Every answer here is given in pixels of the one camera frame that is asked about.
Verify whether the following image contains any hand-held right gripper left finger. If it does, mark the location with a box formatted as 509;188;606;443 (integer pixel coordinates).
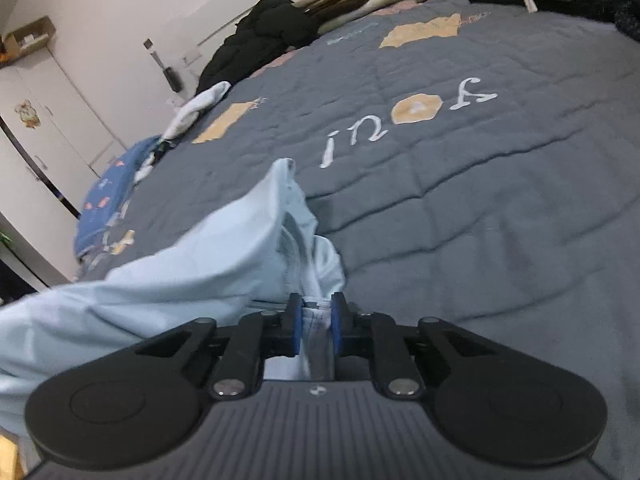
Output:
134;292;304;401

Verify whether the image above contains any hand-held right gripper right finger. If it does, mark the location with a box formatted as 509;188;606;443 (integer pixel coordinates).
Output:
330;291;501;401

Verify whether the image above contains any light blue hooded jacket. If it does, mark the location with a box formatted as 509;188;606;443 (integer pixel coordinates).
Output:
0;157;346;441

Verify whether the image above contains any stack of folded dark clothes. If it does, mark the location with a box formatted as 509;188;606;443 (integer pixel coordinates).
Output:
607;0;640;43

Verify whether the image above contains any grey printed bed quilt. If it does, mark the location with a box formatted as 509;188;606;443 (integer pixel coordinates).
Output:
75;0;640;480

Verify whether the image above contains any blue patterned pillow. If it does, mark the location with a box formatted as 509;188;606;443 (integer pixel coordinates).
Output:
74;136;163;261

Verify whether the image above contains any white sweatshirt with black trim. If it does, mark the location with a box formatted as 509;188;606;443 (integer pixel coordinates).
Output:
135;81;232;181

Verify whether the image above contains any black hairbrush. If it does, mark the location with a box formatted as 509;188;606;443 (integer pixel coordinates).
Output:
152;50;183;95

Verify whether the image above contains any black puffer jacket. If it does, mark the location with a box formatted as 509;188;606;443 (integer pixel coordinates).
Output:
195;0;323;96

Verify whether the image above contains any white bed headboard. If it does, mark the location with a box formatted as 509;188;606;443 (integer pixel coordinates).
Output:
192;0;416;61

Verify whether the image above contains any cartoon mouse sticker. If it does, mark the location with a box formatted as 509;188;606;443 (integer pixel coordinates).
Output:
14;100;42;131

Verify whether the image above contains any small open cardboard box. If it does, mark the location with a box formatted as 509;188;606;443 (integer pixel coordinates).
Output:
1;16;56;58

